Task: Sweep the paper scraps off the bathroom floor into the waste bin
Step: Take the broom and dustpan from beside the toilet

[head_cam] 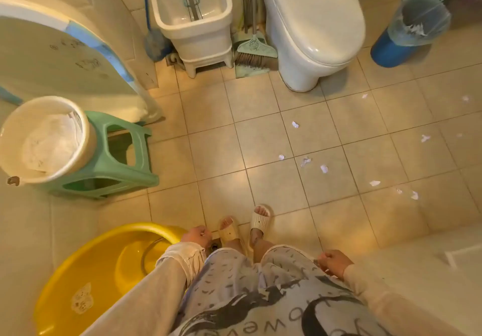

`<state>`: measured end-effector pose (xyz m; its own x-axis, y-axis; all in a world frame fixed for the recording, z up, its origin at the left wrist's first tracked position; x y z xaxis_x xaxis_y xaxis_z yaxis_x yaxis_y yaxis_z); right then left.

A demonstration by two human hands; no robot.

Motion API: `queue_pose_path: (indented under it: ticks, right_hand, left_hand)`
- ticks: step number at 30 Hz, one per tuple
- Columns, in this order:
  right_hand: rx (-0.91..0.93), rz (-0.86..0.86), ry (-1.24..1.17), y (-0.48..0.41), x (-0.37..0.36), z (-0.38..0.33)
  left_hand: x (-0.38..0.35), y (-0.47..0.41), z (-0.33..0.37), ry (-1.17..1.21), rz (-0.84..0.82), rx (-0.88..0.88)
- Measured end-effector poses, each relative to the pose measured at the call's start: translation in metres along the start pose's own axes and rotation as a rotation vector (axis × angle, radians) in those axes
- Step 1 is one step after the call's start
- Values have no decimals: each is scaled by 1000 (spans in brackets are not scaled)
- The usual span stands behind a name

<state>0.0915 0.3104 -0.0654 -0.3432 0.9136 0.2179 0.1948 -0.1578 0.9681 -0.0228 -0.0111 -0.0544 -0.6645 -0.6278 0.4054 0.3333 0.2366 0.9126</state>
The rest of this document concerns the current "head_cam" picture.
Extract person's right hand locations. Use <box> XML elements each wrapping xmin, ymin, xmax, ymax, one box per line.
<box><xmin>316</xmin><ymin>249</ymin><xmax>355</xmax><ymax>281</ymax></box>

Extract person's left hand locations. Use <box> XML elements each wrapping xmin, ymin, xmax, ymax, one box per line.
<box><xmin>180</xmin><ymin>225</ymin><xmax>214</xmax><ymax>250</ymax></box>

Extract person's right forearm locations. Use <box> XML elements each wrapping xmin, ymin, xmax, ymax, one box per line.
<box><xmin>342</xmin><ymin>264</ymin><xmax>468</xmax><ymax>336</ymax></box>

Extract person's left forearm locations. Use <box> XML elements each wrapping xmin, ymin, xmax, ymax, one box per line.
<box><xmin>81</xmin><ymin>242</ymin><xmax>207</xmax><ymax>336</ymax></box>

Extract person's left beige slipper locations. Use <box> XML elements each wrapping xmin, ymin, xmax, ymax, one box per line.
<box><xmin>218</xmin><ymin>216</ymin><xmax>242</xmax><ymax>251</ymax></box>

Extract person's beige slipper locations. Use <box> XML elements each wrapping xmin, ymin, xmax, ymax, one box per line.
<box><xmin>218</xmin><ymin>216</ymin><xmax>242</xmax><ymax>251</ymax></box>
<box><xmin>250</xmin><ymin>204</ymin><xmax>272</xmax><ymax>235</ymax></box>

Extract person's left leg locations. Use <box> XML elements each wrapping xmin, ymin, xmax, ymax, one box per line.
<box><xmin>225</xmin><ymin>240</ymin><xmax>248</xmax><ymax>259</ymax></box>

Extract person's leg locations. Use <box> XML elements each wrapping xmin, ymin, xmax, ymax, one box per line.
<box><xmin>225</xmin><ymin>240</ymin><xmax>248</xmax><ymax>259</ymax></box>
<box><xmin>249</xmin><ymin>229</ymin><xmax>277</xmax><ymax>264</ymax></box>

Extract person's right leg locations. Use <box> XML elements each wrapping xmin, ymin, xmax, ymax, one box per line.
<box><xmin>249</xmin><ymin>229</ymin><xmax>277</xmax><ymax>264</ymax></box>

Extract person's right beige slipper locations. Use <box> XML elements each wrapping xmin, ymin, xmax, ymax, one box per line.
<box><xmin>250</xmin><ymin>204</ymin><xmax>272</xmax><ymax>235</ymax></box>

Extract person's patterned grey shorts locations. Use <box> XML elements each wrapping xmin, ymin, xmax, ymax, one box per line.
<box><xmin>171</xmin><ymin>245</ymin><xmax>393</xmax><ymax>336</ymax></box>

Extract scattered white paper scraps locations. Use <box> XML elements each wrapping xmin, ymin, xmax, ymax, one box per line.
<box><xmin>277</xmin><ymin>92</ymin><xmax>471</xmax><ymax>202</ymax></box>

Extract green plastic stool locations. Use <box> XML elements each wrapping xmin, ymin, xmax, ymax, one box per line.
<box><xmin>37</xmin><ymin>110</ymin><xmax>160</xmax><ymax>200</ymax></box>

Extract yellow plastic basin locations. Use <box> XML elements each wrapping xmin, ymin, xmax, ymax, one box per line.
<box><xmin>33</xmin><ymin>222</ymin><xmax>188</xmax><ymax>336</ymax></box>

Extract green plastic dustpan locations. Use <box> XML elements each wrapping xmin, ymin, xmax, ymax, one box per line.
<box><xmin>233</xmin><ymin>0</ymin><xmax>278</xmax><ymax>80</ymax></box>

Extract white plastic bag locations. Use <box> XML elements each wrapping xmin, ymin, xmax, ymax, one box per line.
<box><xmin>21</xmin><ymin>111</ymin><xmax>84</xmax><ymax>175</ymax></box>

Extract green plastic broom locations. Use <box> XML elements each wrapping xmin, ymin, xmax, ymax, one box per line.
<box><xmin>233</xmin><ymin>0</ymin><xmax>279</xmax><ymax>70</ymax></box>

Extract white plastic mop bucket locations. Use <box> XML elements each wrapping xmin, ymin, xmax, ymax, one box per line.
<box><xmin>145</xmin><ymin>0</ymin><xmax>234</xmax><ymax>79</ymax></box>

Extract blue mop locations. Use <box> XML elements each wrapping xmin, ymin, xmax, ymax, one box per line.
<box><xmin>141</xmin><ymin>0</ymin><xmax>174</xmax><ymax>62</ymax></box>

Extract white round bucket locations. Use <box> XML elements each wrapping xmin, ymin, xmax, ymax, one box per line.
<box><xmin>0</xmin><ymin>95</ymin><xmax>98</xmax><ymax>188</ymax></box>

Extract blue trash bin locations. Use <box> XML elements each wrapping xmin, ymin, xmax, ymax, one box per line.
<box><xmin>370</xmin><ymin>0</ymin><xmax>452</xmax><ymax>69</ymax></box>

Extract white washing machine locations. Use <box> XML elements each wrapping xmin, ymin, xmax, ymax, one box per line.
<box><xmin>0</xmin><ymin>0</ymin><xmax>163</xmax><ymax>126</ymax></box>

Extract white ceramic toilet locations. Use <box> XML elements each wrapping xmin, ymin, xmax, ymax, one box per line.
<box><xmin>259</xmin><ymin>0</ymin><xmax>367</xmax><ymax>93</ymax></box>

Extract clear plastic bin liner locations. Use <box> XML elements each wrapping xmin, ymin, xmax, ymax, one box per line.
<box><xmin>387</xmin><ymin>0</ymin><xmax>452</xmax><ymax>47</ymax></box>

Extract metal hose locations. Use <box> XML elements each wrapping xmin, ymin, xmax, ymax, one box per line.
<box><xmin>140</xmin><ymin>237</ymin><xmax>171</xmax><ymax>277</ymax></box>

